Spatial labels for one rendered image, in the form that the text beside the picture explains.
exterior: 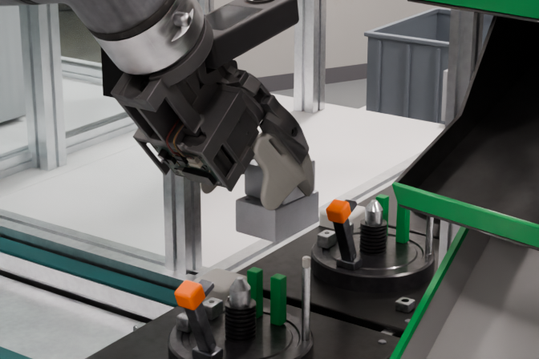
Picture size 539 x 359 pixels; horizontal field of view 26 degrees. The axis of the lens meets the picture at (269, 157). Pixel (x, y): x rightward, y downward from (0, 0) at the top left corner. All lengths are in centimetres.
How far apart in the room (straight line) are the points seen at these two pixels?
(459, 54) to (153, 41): 28
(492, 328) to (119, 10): 40
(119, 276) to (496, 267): 53
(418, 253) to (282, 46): 448
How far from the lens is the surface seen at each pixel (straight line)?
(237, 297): 111
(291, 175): 95
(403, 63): 310
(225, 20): 90
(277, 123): 90
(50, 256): 144
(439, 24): 349
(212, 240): 170
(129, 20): 79
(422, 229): 145
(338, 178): 195
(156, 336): 118
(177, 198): 131
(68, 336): 132
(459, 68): 97
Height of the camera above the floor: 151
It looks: 18 degrees down
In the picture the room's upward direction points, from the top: straight up
